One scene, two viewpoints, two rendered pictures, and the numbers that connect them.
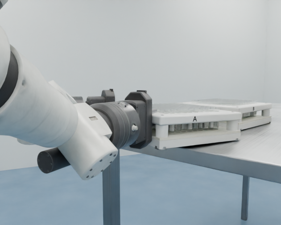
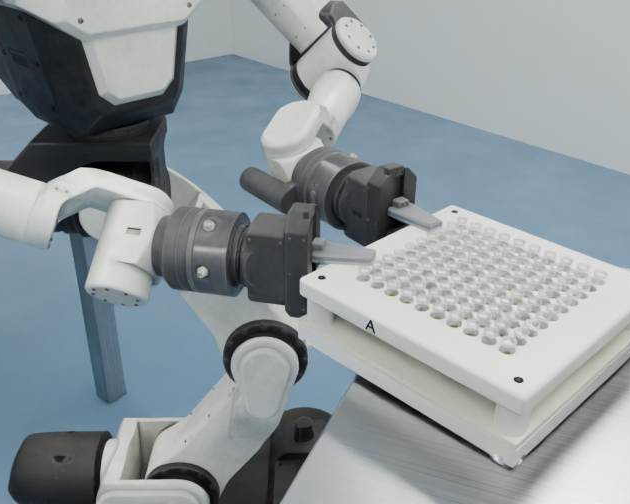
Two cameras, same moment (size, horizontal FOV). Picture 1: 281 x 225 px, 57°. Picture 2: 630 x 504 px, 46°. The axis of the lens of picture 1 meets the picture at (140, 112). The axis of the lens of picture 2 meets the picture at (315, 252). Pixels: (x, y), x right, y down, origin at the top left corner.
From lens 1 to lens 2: 78 cm
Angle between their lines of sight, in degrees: 72
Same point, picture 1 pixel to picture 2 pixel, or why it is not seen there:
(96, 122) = (130, 238)
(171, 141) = (319, 339)
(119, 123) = (162, 255)
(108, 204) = not seen: hidden behind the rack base
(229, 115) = (473, 377)
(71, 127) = (35, 237)
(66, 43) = not seen: outside the picture
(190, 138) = (359, 359)
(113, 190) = not seen: hidden behind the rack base
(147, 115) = (286, 262)
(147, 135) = (289, 300)
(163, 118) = (304, 284)
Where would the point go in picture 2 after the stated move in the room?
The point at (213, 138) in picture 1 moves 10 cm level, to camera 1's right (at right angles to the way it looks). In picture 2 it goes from (419, 401) to (473, 483)
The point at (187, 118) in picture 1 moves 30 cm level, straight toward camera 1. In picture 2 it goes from (353, 313) to (5, 333)
